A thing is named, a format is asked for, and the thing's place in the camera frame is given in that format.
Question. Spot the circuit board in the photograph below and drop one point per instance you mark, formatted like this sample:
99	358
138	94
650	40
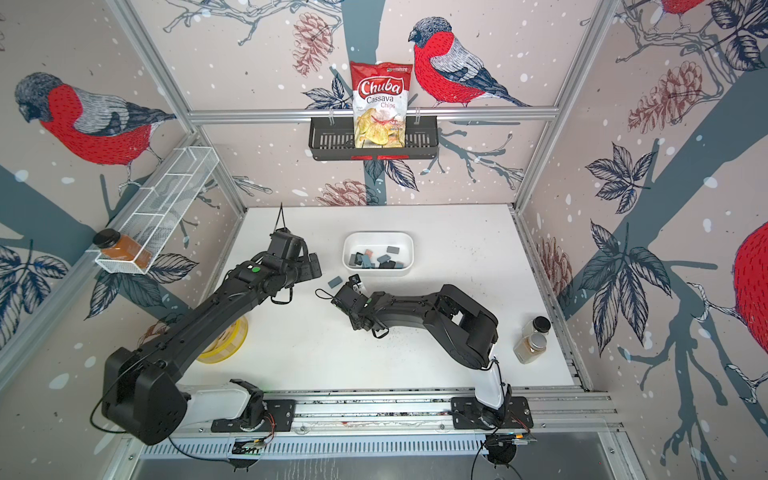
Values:
504	439
249	447

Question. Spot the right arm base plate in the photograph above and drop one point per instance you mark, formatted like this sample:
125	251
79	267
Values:
468	413

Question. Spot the orange spice jar black lid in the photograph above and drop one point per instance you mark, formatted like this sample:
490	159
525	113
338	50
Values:
118	246

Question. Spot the right circuit board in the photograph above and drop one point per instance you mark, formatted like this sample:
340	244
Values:
504	439

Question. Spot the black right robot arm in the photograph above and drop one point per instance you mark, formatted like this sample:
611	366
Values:
465	330

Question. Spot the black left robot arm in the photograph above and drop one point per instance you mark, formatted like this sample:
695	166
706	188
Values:
140	392

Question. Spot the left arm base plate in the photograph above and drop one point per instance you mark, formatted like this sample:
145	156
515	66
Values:
260	416

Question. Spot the Chuba cassava chips bag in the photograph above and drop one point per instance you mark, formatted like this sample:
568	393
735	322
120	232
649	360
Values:
379	103

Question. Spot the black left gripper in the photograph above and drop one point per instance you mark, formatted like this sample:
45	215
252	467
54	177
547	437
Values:
309	272

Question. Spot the bottle with black cap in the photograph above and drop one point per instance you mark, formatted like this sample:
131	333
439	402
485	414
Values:
539	324

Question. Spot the bottle with brown liquid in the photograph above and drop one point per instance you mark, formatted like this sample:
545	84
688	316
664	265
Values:
530	347

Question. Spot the left circuit board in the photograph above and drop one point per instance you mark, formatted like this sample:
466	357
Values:
249	447

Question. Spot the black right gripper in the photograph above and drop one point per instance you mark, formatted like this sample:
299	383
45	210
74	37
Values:
353	324

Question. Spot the white storage box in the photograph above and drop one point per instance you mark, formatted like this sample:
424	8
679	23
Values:
377	242

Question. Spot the clear acrylic wall shelf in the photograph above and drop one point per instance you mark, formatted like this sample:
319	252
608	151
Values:
161	205

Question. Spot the black wire wall basket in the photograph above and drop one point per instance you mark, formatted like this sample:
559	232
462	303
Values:
343	140

